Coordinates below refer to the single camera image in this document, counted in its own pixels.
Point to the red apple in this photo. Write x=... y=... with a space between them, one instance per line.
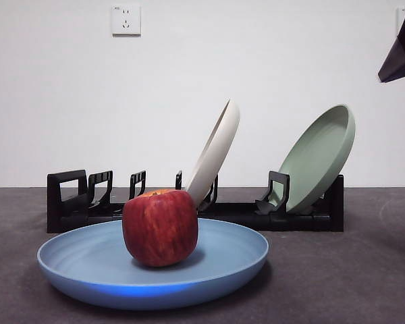
x=160 y=229

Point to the black plate rack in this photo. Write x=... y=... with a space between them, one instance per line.
x=290 y=222

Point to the green plate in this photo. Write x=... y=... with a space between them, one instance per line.
x=317 y=158

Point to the blue plate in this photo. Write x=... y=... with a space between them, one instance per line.
x=87 y=263

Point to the cream white plate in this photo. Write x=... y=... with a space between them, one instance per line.
x=219 y=145

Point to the white wall socket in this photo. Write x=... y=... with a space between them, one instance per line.
x=400 y=20
x=126 y=20

